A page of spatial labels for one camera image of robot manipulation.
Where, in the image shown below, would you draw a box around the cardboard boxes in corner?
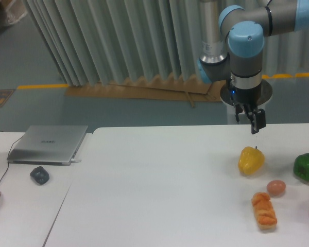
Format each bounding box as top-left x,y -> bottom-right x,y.
0,0 -> 27,27

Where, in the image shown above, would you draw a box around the black thin cable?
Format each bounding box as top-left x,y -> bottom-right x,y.
0,131 -> 29,191

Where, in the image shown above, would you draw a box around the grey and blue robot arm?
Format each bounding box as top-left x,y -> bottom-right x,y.
197,1 -> 309,134

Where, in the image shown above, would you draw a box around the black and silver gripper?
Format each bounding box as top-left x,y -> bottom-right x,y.
231,70 -> 266,134

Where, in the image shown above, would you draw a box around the brown cardboard sheet on floor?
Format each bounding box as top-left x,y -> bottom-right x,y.
65,74 -> 225,107

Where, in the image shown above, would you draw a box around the silver closed laptop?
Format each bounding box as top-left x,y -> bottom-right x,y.
7,125 -> 88,166

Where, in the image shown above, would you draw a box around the pale green folding screen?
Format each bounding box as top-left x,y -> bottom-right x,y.
24,0 -> 309,87

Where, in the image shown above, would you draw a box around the orange braided bread loaf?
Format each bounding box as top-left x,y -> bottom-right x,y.
251,192 -> 278,230

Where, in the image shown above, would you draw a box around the brown egg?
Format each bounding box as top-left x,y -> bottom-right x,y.
266,180 -> 286,196

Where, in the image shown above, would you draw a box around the yellow bell pepper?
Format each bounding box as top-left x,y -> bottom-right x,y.
238,147 -> 265,175

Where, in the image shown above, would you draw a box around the green bell pepper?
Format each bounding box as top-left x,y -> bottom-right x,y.
293,153 -> 309,182

